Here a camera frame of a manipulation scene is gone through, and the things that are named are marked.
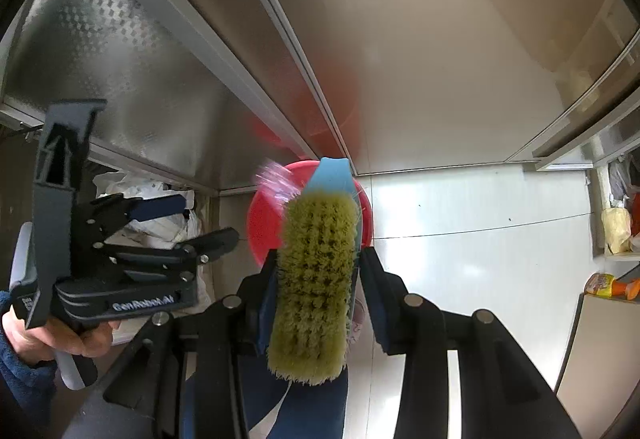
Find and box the patterned frosted glass door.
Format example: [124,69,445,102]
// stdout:
[0,0,321,200]

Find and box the yellow bag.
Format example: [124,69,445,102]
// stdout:
[601,206,632,256]

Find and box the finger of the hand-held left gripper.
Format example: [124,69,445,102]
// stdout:
[90,193,187,240]
[100,227,240,271]

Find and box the orange plastic item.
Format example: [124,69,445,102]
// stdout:
[614,278,640,302]

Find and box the white plastic bag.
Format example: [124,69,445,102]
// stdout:
[92,171,213,255]

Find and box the person's left hand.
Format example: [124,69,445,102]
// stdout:
[2,306,116,367]

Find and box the red plastic bucket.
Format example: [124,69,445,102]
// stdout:
[247,160,373,270]

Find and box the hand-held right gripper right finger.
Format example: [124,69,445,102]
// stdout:
[359,249,573,439]

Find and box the plain frosted glass door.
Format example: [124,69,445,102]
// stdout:
[220,0,640,174]

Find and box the aluminium door frame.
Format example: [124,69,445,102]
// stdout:
[115,0,361,174]

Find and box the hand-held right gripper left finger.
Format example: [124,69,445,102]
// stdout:
[62,249,281,439]

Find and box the scrub brush with blue back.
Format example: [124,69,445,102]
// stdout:
[266,156,362,387]

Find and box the grey table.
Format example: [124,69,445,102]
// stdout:
[552,291,640,439]

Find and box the glass-door storage cabinet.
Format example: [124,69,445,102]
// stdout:
[530,0,640,265]

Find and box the clear plastic bag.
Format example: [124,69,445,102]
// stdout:
[607,159,640,210]

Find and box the pink slipper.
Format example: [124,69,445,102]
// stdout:
[345,296,373,345]

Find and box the colourful snack packet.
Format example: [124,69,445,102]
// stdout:
[585,273,617,300]

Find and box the person's left forearm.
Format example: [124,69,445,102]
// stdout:
[0,291,58,425]

